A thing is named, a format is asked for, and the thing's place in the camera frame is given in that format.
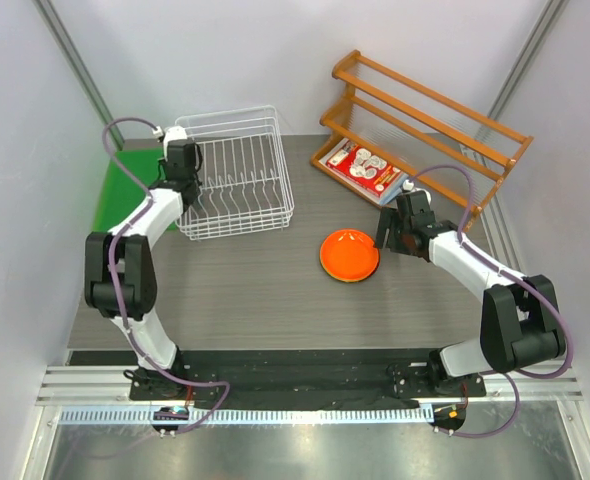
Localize orange plate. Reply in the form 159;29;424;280
319;229;380;283

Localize red floral plate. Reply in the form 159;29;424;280
321;251;380;277

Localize green plate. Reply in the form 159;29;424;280
327;272;372;284

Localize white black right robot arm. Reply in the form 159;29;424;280
375;190;573;395

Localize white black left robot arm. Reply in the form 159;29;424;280
84;140;203;399

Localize orange wooden shelf rack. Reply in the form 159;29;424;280
310;50;533;225

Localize red comic book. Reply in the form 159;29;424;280
325;139;404;194

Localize green cutting mat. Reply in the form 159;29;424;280
91;148;162;232

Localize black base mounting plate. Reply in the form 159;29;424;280
123;349;486;411

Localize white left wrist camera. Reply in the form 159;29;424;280
152;126;188;151

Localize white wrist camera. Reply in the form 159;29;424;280
401;180;432;203
152;126;188;151

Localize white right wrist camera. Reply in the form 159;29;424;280
401;180;432;203

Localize white wire dish rack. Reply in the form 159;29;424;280
175;105;294;241

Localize aluminium frame rail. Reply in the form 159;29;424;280
37;349;581;430

